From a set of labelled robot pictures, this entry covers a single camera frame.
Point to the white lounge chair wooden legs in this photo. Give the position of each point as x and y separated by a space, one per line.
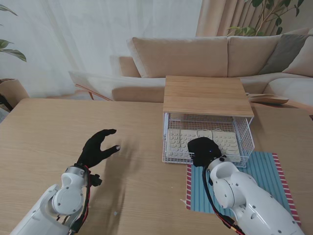
85 80

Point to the blue striped red-bordered mouse pad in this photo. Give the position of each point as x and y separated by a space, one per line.
264 169

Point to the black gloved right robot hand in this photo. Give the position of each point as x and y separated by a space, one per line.
203 151

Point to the beige fabric sofa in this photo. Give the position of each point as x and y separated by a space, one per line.
183 56

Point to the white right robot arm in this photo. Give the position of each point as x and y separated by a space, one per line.
244 195

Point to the shallow wooden tray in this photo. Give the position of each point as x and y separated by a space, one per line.
269 99

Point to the beige pleated curtain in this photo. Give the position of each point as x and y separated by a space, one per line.
215 19

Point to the wooden-topped tabletop organizer frame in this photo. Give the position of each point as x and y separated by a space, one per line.
205 98

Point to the cream round-key keyboard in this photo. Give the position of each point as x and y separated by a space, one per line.
178 144

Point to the light beige sofa cushion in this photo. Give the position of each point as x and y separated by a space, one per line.
303 63

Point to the grey sofa cushion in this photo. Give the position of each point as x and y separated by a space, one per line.
286 51

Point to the tall green leafy plant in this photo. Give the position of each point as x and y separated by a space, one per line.
244 30

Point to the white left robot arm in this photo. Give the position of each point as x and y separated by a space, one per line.
61 198

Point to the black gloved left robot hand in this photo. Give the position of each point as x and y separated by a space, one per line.
94 153

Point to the sheer white curtain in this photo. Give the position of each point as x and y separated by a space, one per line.
73 36

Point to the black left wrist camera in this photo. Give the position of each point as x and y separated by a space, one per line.
96 180

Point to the broad-leaf green plant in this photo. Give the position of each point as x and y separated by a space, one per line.
14 52

